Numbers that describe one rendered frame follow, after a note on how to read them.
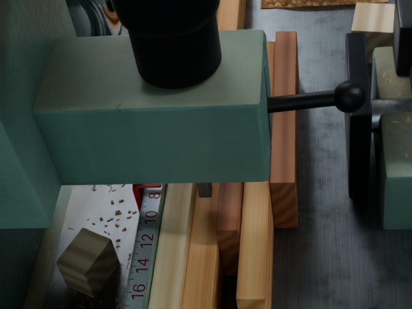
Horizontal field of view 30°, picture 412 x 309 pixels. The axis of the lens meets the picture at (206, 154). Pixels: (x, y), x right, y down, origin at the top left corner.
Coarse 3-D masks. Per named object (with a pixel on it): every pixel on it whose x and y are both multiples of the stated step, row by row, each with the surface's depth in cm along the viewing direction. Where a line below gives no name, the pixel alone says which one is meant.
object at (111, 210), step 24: (72, 192) 77; (96, 192) 76; (120, 192) 76; (72, 216) 75; (96, 216) 74; (120, 216) 74; (48, 240) 73; (120, 240) 72; (48, 264) 71; (120, 264) 70; (48, 288) 69; (72, 288) 69; (120, 288) 68
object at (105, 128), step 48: (96, 48) 48; (240, 48) 47; (48, 96) 46; (96, 96) 45; (144, 96) 45; (192, 96) 44; (240, 96) 44; (48, 144) 47; (96, 144) 47; (144, 144) 46; (192, 144) 46; (240, 144) 46
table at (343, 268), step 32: (256, 0) 78; (320, 32) 73; (320, 64) 70; (320, 128) 65; (320, 160) 62; (320, 192) 60; (320, 224) 58; (352, 224) 58; (288, 256) 56; (320, 256) 56; (352, 256) 56; (384, 256) 55; (224, 288) 55; (288, 288) 55; (320, 288) 54; (352, 288) 54; (384, 288) 54
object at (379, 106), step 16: (352, 48) 57; (352, 64) 56; (352, 80) 54; (368, 80) 54; (368, 96) 53; (368, 112) 52; (384, 112) 57; (352, 128) 53; (368, 128) 53; (352, 144) 54; (368, 144) 54; (352, 160) 55; (368, 160) 55; (352, 176) 57; (368, 176) 57; (352, 192) 58; (368, 192) 58
